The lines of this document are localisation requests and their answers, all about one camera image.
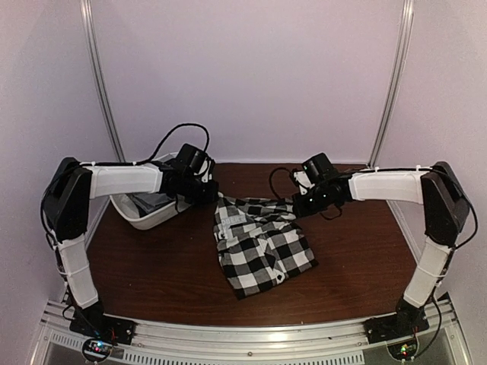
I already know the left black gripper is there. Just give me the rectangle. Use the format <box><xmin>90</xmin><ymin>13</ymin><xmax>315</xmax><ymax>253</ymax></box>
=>
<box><xmin>180</xmin><ymin>174</ymin><xmax>219</xmax><ymax>205</ymax></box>

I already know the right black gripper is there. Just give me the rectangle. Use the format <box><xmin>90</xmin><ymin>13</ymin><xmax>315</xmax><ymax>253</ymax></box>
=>
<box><xmin>291</xmin><ymin>184</ymin><xmax>330</xmax><ymax>219</ymax></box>

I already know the black white plaid shirt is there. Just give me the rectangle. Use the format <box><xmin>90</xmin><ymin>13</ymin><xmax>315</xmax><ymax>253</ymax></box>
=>
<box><xmin>213</xmin><ymin>193</ymin><xmax>318</xmax><ymax>300</ymax></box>

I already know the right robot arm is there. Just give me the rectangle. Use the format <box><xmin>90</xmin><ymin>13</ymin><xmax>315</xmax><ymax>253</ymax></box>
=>
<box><xmin>291</xmin><ymin>153</ymin><xmax>473</xmax><ymax>336</ymax></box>

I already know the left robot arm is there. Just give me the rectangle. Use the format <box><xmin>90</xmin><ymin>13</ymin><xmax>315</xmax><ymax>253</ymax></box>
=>
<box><xmin>41</xmin><ymin>144</ymin><xmax>218</xmax><ymax>338</ymax></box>

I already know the grey folded shirt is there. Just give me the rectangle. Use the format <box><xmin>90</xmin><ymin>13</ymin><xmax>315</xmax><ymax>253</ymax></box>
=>
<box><xmin>127</xmin><ymin>192</ymin><xmax>175</xmax><ymax>217</ymax></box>

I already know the white plastic bin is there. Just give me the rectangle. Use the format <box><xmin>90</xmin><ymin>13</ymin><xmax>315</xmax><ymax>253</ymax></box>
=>
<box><xmin>110</xmin><ymin>177</ymin><xmax>191</xmax><ymax>230</ymax></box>

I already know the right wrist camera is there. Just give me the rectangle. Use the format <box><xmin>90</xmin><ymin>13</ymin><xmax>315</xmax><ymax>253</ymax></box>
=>
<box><xmin>292</xmin><ymin>170</ymin><xmax>314</xmax><ymax>195</ymax></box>

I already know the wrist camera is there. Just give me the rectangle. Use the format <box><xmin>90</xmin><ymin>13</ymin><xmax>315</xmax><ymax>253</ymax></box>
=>
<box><xmin>292</xmin><ymin>170</ymin><xmax>314</xmax><ymax>195</ymax></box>
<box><xmin>198</xmin><ymin>156</ymin><xmax>215</xmax><ymax>183</ymax></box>

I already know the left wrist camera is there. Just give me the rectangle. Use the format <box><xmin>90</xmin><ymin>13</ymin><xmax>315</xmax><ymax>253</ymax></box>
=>
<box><xmin>198</xmin><ymin>156</ymin><xmax>215</xmax><ymax>183</ymax></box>

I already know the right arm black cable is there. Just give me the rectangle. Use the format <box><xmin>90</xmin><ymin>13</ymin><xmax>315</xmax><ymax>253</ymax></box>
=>
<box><xmin>268</xmin><ymin>165</ymin><xmax>477</xmax><ymax>339</ymax></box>

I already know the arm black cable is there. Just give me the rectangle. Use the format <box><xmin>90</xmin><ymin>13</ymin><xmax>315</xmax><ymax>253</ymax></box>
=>
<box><xmin>268</xmin><ymin>165</ymin><xmax>477</xmax><ymax>339</ymax></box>
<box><xmin>40</xmin><ymin>122</ymin><xmax>211</xmax><ymax>244</ymax></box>

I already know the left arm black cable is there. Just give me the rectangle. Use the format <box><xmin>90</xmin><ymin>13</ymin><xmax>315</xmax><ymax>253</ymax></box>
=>
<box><xmin>40</xmin><ymin>122</ymin><xmax>211</xmax><ymax>244</ymax></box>

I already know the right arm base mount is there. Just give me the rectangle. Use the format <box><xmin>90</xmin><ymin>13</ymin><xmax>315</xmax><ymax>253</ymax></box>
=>
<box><xmin>363</xmin><ymin>313</ymin><xmax>429</xmax><ymax>344</ymax></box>

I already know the aluminium front rail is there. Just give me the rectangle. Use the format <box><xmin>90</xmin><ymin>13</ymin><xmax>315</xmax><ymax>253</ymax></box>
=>
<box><xmin>33</xmin><ymin>296</ymin><xmax>469</xmax><ymax>365</ymax></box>

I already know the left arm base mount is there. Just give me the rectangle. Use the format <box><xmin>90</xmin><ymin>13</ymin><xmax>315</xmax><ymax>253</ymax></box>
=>
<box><xmin>69</xmin><ymin>316</ymin><xmax>135</xmax><ymax>345</ymax></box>

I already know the right aluminium post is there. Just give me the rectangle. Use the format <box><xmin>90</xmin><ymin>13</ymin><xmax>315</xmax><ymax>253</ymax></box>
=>
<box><xmin>367</xmin><ymin>0</ymin><xmax>415</xmax><ymax>170</ymax></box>

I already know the aluminium post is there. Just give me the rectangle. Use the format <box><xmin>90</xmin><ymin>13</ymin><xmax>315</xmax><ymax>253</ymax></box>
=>
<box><xmin>80</xmin><ymin>0</ymin><xmax>126</xmax><ymax>162</ymax></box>
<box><xmin>367</xmin><ymin>0</ymin><xmax>415</xmax><ymax>170</ymax></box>

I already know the left aluminium post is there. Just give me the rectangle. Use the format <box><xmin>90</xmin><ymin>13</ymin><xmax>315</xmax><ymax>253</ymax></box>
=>
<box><xmin>80</xmin><ymin>0</ymin><xmax>126</xmax><ymax>162</ymax></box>

